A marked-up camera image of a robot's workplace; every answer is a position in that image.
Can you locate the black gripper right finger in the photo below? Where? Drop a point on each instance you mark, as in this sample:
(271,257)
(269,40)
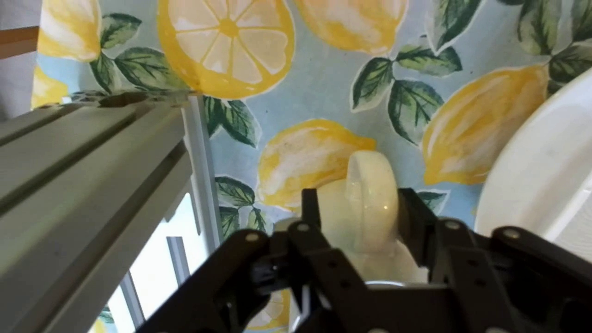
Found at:
(419,216)

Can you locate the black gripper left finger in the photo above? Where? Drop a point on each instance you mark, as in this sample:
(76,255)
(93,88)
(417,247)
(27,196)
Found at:
(308,210)

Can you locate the cream ceramic mug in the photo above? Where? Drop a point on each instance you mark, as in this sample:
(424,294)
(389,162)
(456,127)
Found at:
(371,205)

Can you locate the lemon print tablecloth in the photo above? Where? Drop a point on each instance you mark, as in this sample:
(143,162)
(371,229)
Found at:
(321,94)

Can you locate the white round plate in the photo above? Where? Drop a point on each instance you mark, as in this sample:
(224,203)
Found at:
(537,168)

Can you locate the white plastic knife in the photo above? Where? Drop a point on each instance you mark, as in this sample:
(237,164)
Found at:
(576,214)

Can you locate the brown wooden furniture edge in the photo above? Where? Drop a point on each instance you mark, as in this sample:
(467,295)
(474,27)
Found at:
(19,40)

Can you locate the silver aluminium extrusion frame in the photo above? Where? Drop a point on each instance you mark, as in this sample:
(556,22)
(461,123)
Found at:
(75,186)

